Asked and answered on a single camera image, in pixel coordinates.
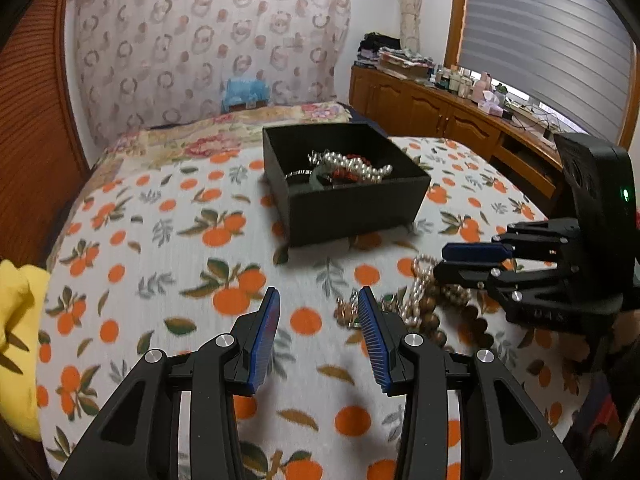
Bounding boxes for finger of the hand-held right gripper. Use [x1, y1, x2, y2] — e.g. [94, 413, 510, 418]
[442, 219, 580, 266]
[432, 259, 572, 312]

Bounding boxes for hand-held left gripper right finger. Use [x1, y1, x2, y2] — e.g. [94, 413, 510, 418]
[357, 286, 583, 480]

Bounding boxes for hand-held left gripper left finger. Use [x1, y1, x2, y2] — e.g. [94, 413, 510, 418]
[59, 287, 282, 480]

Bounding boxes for pearl necklace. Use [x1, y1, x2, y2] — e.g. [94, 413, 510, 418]
[399, 255, 451, 327]
[306, 149, 395, 184]

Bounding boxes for brown wooden bead bracelet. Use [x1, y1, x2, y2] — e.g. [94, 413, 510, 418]
[419, 282, 497, 349]

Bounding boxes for black box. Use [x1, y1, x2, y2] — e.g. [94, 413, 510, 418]
[262, 121, 432, 248]

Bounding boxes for red bead bracelet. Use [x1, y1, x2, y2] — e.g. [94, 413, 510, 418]
[329, 156, 374, 182]

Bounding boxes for pale green bangle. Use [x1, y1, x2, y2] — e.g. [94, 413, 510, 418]
[307, 167, 337, 192]

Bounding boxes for pink tissue box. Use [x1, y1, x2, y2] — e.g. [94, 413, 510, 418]
[477, 92, 504, 117]

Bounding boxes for wooden side cabinet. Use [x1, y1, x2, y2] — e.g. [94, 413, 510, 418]
[348, 64, 576, 217]

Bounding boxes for orange fruit print blanket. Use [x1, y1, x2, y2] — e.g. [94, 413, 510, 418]
[35, 135, 616, 480]

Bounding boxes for pink bottle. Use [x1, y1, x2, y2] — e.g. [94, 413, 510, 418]
[472, 72, 494, 104]

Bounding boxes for grey window blind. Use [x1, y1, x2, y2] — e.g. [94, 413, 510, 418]
[457, 0, 636, 147]

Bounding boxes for row of cosmetic bottles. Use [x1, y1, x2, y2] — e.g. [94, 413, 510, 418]
[430, 62, 476, 99]

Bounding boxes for dark blue bed sheet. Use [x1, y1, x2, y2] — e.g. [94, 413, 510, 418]
[337, 101, 392, 137]

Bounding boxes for pile of folded patterned cloths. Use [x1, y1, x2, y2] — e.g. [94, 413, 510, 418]
[377, 46, 436, 81]

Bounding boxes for floral bed blanket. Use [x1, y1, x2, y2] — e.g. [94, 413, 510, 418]
[87, 101, 358, 177]

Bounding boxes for stack of dark clothes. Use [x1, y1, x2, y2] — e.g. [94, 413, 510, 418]
[357, 32, 401, 66]

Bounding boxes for yellow cloth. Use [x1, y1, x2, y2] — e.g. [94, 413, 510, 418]
[0, 259, 49, 443]

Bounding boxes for blue plastic bag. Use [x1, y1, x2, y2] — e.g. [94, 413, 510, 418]
[222, 76, 271, 108]

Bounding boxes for tied beige side curtain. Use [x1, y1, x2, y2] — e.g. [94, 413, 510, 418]
[395, 0, 427, 54]

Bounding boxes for patterned headboard cover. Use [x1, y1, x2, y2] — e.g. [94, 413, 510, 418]
[67, 0, 352, 149]

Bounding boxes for tangle of cables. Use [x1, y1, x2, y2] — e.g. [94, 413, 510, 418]
[504, 102, 567, 137]

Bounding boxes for wooden window frame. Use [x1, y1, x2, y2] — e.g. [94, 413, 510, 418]
[444, 0, 474, 69]

